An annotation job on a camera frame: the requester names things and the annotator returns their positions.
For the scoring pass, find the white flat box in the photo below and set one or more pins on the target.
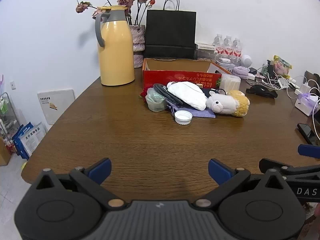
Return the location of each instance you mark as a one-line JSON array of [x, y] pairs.
[[205, 45]]

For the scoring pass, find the white power adapter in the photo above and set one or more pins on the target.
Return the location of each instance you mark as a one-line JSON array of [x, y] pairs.
[[251, 76]]

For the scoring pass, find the white wall socket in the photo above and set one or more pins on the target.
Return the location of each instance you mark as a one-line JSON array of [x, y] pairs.
[[13, 85]]

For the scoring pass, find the purple fuzzy vase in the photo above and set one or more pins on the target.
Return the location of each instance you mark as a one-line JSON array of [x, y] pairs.
[[138, 42]]

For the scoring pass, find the dark card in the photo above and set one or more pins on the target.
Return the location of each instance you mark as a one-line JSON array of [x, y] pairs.
[[251, 82]]

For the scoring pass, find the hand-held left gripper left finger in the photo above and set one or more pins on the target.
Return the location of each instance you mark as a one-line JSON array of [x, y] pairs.
[[101, 170]]

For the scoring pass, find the white and yellow alpaca plush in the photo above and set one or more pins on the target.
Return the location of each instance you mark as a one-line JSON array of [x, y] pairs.
[[225, 103]]

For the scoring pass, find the dried pink roses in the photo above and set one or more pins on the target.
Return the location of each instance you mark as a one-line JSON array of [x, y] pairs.
[[123, 0]]

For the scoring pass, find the yellow thermos jug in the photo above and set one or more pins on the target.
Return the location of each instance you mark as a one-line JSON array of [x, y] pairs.
[[116, 55]]

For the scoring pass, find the brown cardboard carton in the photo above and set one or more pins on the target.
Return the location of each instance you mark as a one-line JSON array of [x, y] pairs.
[[3, 152]]

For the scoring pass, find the white round speaker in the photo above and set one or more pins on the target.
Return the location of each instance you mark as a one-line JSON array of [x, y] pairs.
[[246, 60]]

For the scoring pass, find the white earbuds case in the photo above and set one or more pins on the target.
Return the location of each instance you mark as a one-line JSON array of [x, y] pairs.
[[224, 60]]

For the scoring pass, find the red fabric rose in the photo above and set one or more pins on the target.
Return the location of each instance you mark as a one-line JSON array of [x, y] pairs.
[[144, 93]]

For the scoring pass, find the white round lid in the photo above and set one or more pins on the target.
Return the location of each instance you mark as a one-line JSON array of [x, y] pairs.
[[183, 117]]

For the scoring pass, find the clear plastic cup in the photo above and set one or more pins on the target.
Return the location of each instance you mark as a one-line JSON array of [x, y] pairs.
[[155, 104]]

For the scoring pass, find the person's right hand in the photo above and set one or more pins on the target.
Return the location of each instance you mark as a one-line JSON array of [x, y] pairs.
[[317, 210]]

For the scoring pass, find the black phone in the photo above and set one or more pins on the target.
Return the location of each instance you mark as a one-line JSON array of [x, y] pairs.
[[307, 133]]

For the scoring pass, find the dark navy cloth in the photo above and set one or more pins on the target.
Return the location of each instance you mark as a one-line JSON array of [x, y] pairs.
[[207, 92]]

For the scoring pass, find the pale floral tin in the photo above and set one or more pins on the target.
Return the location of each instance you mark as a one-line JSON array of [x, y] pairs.
[[225, 66]]

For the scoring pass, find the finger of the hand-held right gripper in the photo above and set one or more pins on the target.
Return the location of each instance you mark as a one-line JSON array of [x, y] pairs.
[[306, 151], [292, 170]]

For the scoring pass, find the white box purple ribbon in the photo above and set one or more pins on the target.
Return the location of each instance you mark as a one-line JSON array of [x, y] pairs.
[[306, 103]]

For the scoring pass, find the white panel board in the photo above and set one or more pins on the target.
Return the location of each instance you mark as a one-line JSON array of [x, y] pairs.
[[56, 105]]

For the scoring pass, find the white cloth pouch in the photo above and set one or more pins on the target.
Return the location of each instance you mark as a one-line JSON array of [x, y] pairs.
[[187, 95]]

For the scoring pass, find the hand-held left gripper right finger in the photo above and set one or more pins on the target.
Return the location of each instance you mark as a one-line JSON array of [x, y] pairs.
[[220, 171]]

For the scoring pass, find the black paper bag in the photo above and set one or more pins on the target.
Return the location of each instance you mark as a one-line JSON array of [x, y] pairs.
[[170, 30]]

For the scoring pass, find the small dark green bottle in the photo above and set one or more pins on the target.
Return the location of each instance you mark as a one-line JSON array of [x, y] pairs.
[[270, 67]]

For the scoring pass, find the pink snack bag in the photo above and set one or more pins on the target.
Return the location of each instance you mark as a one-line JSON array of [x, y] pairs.
[[282, 66]]

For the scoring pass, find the purple fluffy cloth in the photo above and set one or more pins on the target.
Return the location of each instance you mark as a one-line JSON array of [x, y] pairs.
[[241, 70]]

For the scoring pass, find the blue food bag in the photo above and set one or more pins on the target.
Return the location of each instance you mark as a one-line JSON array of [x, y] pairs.
[[20, 142]]

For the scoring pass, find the black cloth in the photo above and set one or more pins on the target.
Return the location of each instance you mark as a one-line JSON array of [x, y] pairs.
[[261, 91]]

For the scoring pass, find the purple burlap pouch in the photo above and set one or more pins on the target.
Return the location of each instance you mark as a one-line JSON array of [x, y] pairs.
[[197, 113]]

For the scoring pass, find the clear plastic box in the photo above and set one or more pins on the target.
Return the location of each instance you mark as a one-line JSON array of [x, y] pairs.
[[205, 54]]

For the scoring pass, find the white charger block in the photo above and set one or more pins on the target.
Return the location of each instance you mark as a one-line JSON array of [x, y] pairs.
[[305, 88]]

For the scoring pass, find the black power adapter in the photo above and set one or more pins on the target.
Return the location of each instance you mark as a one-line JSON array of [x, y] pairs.
[[253, 70]]

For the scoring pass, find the red cardboard box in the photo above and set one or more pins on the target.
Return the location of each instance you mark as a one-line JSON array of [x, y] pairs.
[[175, 76]]

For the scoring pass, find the white printed food bag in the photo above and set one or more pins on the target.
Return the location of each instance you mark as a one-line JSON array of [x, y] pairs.
[[36, 137]]

